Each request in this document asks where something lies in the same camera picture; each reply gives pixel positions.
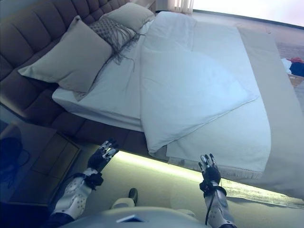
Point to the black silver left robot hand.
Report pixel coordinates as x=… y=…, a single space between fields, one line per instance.
x=96 y=159

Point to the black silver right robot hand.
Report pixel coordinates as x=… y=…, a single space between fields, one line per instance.
x=212 y=174

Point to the white duvet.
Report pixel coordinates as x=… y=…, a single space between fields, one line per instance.
x=190 y=83

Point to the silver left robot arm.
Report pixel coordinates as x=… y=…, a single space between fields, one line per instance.
x=73 y=190

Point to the beige fringed bed runner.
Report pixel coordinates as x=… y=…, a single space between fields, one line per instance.
x=273 y=95

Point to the wooden nightstand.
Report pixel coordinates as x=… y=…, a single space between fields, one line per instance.
x=47 y=166

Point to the pale textured floor rug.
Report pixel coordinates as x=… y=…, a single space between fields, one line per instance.
x=261 y=192

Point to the white fitted mattress sheet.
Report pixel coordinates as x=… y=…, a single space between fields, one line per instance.
x=107 y=95

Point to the grey robot torso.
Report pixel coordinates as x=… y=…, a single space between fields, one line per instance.
x=142 y=218

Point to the large beige pillow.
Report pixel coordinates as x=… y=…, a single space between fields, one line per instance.
x=69 y=57

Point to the patterned fringed cushion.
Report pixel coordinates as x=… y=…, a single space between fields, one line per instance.
x=107 y=28

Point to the pile of coloured clothes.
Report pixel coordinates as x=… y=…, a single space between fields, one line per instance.
x=297 y=67

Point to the small beige pillow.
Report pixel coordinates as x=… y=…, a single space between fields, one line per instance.
x=128 y=14

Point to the light window curtain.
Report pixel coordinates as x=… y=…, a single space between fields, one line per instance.
x=183 y=6

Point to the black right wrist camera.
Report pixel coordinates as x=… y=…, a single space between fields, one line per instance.
x=203 y=186

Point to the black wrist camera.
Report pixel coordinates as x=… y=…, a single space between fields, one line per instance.
x=203 y=186
x=95 y=180

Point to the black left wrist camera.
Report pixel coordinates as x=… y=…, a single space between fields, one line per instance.
x=95 y=180

